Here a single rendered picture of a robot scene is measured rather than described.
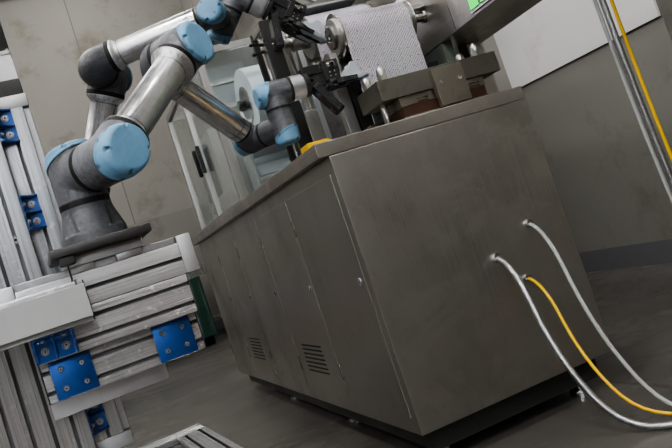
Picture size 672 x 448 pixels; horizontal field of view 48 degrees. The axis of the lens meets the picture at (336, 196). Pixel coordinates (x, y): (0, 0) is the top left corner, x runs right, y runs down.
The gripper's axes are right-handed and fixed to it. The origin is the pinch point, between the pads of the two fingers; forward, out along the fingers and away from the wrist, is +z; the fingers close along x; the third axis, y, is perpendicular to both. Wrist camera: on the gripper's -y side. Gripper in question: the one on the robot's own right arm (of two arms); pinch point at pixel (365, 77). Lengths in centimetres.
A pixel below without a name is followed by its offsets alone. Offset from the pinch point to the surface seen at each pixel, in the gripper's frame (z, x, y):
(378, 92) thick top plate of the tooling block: -6.5, -19.2, -9.1
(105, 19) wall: 32, 772, 316
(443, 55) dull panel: 30.3, 3.1, 1.0
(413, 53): 18.4, -0.3, 3.4
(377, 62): 5.5, -0.3, 3.4
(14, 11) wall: -72, 766, 347
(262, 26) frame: -15.2, 33.1, 32.8
